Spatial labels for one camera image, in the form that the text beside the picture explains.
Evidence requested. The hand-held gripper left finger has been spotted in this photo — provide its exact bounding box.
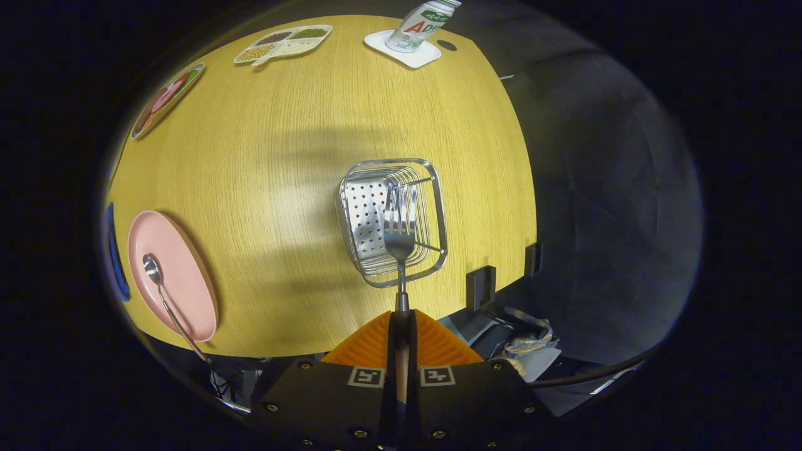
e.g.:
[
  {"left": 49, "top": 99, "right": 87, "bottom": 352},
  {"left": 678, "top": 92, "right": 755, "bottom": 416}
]
[{"left": 251, "top": 310, "right": 402, "bottom": 451}]

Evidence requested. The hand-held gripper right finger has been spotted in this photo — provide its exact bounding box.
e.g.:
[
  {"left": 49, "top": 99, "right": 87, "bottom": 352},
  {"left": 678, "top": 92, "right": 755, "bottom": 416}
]
[{"left": 401, "top": 310, "right": 552, "bottom": 451}]

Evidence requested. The metal fork with brown handle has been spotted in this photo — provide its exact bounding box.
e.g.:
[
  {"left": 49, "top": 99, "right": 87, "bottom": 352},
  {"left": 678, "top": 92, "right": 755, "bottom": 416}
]
[{"left": 382, "top": 183, "right": 419, "bottom": 414}]

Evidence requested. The metal spoon with brown handle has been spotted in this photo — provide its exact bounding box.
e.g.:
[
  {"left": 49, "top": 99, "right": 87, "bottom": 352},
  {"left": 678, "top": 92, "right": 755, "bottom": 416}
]
[{"left": 142, "top": 254, "right": 211, "bottom": 363}]

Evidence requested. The pink plate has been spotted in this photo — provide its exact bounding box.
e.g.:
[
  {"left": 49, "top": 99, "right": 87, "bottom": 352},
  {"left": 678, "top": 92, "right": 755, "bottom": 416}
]
[{"left": 128, "top": 210, "right": 219, "bottom": 343}]

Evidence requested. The blue cloth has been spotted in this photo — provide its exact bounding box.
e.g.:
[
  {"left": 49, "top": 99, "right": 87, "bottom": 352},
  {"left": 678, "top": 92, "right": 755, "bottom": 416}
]
[{"left": 103, "top": 202, "right": 131, "bottom": 303}]

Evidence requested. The large brown meat piece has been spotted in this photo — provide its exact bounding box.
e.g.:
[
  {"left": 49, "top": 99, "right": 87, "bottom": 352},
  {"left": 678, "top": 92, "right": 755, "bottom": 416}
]
[{"left": 133, "top": 106, "right": 157, "bottom": 137}]

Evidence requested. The grey plate with food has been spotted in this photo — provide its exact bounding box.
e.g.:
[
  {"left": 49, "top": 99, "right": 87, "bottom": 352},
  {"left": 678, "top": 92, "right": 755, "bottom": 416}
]
[{"left": 130, "top": 63, "right": 206, "bottom": 140}]

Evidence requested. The pink ham slice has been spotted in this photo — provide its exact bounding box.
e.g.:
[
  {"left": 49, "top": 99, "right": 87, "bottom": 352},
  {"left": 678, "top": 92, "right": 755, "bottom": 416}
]
[{"left": 150, "top": 88, "right": 185, "bottom": 113}]

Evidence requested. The white divided tray with beans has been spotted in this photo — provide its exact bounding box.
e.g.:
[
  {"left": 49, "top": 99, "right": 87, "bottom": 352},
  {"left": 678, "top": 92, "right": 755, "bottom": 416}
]
[{"left": 234, "top": 24, "right": 333, "bottom": 66}]

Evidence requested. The white square coaster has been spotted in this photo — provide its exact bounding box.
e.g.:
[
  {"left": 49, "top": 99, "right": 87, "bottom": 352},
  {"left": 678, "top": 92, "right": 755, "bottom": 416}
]
[{"left": 364, "top": 30, "right": 442, "bottom": 70}]

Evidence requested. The white plastic bottle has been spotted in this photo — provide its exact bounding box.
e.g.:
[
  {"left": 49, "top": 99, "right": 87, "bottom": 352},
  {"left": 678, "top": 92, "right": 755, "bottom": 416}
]
[{"left": 386, "top": 0, "right": 462, "bottom": 53}]

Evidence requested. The metal wire cutlery basket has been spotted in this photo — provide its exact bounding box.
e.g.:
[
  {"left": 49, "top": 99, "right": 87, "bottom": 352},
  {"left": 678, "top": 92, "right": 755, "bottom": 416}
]
[{"left": 336, "top": 158, "right": 449, "bottom": 289}]

